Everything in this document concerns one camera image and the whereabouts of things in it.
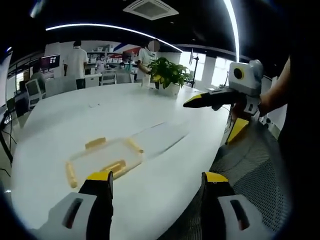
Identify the black tripod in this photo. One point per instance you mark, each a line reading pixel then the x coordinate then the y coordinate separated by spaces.
pixel 6 140

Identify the tan wooden block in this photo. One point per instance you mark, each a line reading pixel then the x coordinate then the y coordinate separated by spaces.
pixel 95 143
pixel 135 145
pixel 71 175
pixel 113 167

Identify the white cup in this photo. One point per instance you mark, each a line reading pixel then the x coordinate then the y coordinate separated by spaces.
pixel 146 80

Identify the green potted plant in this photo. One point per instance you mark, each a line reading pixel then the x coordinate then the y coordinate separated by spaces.
pixel 167 71

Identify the grey mesh office chair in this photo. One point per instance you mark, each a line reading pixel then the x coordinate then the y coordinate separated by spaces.
pixel 252 160

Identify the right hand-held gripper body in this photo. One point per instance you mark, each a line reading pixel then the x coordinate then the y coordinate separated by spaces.
pixel 246 80

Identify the white plant pot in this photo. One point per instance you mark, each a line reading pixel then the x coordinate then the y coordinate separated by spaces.
pixel 172 90

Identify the clear plastic tray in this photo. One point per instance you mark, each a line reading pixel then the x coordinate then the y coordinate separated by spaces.
pixel 105 157

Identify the white office chair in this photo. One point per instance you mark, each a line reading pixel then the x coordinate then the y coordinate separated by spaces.
pixel 108 78
pixel 60 86
pixel 35 91

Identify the person's dark clothing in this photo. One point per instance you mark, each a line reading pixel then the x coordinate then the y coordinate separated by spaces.
pixel 297 150

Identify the clear plastic sheet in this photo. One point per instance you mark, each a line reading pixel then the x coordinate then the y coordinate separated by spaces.
pixel 160 140

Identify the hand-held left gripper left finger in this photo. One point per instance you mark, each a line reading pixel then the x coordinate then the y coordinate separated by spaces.
pixel 75 215

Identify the dark computer monitor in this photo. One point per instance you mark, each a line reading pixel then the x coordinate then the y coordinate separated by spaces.
pixel 50 63

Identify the ceiling light strip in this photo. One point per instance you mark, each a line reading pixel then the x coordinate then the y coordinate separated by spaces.
pixel 112 28
pixel 233 27

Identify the ceiling air conditioner vent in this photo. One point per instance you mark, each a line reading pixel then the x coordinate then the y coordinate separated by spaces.
pixel 151 8

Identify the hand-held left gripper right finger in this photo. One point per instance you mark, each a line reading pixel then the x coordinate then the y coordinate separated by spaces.
pixel 225 215

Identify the black stand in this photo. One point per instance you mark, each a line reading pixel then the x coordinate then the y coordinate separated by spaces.
pixel 195 67

